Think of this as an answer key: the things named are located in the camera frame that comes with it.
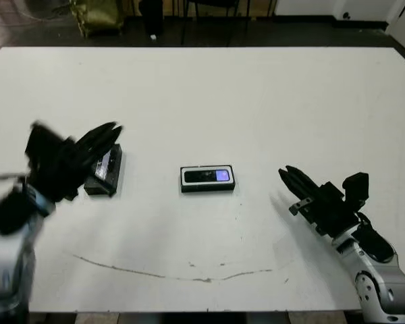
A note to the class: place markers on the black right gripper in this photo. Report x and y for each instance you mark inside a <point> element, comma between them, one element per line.
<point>327,209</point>

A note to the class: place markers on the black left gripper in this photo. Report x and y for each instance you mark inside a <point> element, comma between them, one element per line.
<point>59,172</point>

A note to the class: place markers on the black box lid silver stripe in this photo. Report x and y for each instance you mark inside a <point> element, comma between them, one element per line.
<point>111,175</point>

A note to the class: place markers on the black phone-like camera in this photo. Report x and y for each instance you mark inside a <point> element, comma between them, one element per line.
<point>202,176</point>

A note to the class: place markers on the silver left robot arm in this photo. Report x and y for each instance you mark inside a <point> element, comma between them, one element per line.
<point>6,256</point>

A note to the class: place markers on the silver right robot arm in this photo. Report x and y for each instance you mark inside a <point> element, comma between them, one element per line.
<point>381,280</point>

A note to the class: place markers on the black box base white inlay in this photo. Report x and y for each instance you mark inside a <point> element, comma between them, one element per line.
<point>206,189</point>

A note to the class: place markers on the yellow-green plastic bag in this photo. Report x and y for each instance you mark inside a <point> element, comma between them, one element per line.
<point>96,15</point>

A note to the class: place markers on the black upright case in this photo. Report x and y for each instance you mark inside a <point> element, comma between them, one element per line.
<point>151,17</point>

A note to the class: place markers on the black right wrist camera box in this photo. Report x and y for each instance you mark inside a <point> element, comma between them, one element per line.
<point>356,185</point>

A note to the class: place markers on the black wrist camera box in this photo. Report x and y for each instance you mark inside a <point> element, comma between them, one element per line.
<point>356,185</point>
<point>42,140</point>

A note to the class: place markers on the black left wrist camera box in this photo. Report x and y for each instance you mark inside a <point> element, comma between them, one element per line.
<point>42,140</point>

